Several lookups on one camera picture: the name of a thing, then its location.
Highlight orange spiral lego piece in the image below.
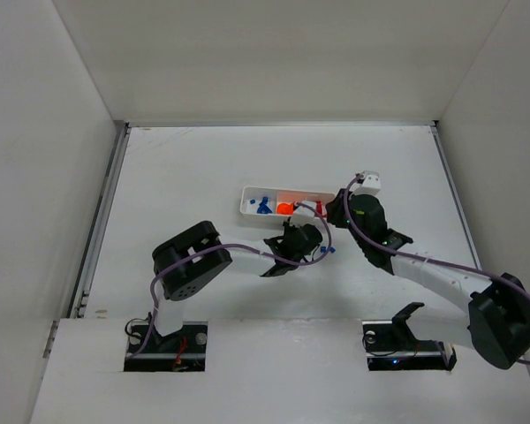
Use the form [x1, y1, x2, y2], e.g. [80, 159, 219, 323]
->
[276, 202, 294, 216]

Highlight large blue curved lego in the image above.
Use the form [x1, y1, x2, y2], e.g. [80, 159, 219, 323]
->
[257, 196, 272, 215]

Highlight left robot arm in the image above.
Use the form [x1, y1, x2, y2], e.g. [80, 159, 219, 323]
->
[150, 221, 323, 337]

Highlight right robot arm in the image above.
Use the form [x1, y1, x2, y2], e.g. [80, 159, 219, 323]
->
[326, 189, 530, 369]

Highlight white three-compartment tray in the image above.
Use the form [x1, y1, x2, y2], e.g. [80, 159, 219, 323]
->
[239, 186, 336, 225]

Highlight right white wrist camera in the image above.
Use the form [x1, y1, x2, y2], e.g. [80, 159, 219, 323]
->
[353, 170, 381, 196]

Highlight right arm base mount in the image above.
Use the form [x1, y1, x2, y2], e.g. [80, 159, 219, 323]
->
[361, 302, 458, 372]

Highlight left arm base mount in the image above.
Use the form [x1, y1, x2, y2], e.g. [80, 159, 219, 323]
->
[123, 314, 208, 373]

